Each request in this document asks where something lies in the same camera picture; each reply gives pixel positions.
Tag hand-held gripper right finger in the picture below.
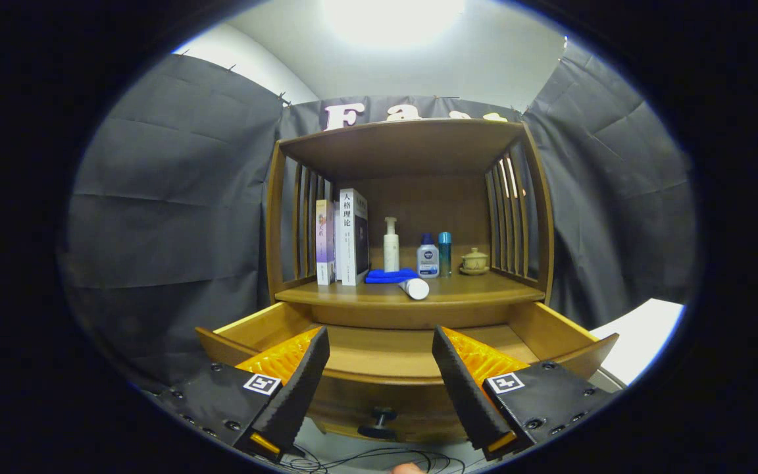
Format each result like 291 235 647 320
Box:
432 326 620 461

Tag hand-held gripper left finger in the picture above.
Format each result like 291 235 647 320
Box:
155 326 331 461

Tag brown wooden drawer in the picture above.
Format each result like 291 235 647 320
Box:
195 301 620 443

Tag black round drawer knob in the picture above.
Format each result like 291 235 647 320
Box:
358 407 398 440

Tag white green-ended cream tube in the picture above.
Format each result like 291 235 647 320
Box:
397 277 430 301

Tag wooden countertop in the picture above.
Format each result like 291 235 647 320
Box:
275 267 546 307

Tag brown wooden cabinet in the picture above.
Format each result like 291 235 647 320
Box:
265 118 555 330

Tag beige lidded teacup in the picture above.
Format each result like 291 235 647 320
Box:
459 247 490 276

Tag white blue-capped lotion bottle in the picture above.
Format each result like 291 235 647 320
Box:
417 233 440 279

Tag blue folded cloth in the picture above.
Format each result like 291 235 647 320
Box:
365 267 420 284

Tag purple book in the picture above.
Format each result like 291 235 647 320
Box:
315 199 336 286

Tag thick white book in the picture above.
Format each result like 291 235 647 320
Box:
334 188 370 286

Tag cream pump bottle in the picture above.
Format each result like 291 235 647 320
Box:
383 217 400 273

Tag white table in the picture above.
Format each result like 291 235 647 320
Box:
588 298 686 386

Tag black backdrop cloth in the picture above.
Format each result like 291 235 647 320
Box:
57 39 702 389

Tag black floor cables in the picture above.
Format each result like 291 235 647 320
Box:
280 446 468 474

